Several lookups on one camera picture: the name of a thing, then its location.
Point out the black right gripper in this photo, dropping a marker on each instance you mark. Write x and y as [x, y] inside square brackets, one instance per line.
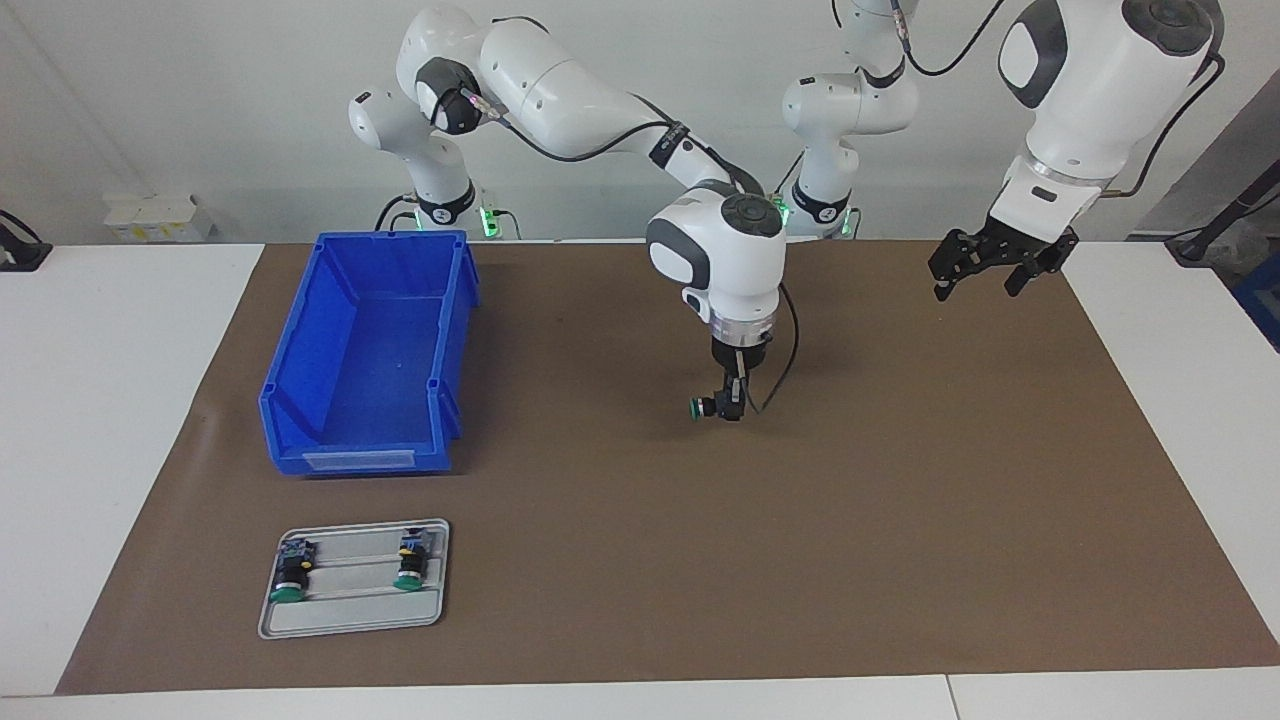
[740, 358]

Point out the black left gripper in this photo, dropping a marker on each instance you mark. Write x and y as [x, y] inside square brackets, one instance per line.
[1025, 245]

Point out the green push button switch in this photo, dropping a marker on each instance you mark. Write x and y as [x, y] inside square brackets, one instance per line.
[697, 408]

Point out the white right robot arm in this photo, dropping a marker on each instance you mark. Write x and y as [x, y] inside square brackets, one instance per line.
[560, 85]

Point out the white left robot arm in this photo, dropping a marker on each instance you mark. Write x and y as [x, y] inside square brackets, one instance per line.
[1090, 90]

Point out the green push button right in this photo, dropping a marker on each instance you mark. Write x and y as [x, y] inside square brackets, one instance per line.
[411, 570]

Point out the green push button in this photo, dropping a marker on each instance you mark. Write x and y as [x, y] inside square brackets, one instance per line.
[290, 580]
[411, 570]

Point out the green push button left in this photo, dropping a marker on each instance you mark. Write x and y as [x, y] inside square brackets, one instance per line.
[290, 580]

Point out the brown table mat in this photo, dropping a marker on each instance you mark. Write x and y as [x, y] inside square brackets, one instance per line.
[640, 560]

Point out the green lit base connector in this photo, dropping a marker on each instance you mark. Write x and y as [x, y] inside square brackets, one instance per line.
[783, 215]
[490, 220]

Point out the black stand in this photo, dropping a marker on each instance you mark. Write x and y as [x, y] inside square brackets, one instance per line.
[1215, 232]

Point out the blue crate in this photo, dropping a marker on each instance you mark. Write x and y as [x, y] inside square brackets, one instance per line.
[1262, 300]

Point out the blue plastic storage bin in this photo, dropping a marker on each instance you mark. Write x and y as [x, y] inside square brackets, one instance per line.
[370, 400]

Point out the grey metal tray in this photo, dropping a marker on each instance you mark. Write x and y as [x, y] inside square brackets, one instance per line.
[350, 620]

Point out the white power strip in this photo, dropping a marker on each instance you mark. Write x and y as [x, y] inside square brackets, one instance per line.
[150, 215]

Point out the black clamp mount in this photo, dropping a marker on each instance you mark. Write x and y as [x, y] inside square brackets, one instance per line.
[25, 255]

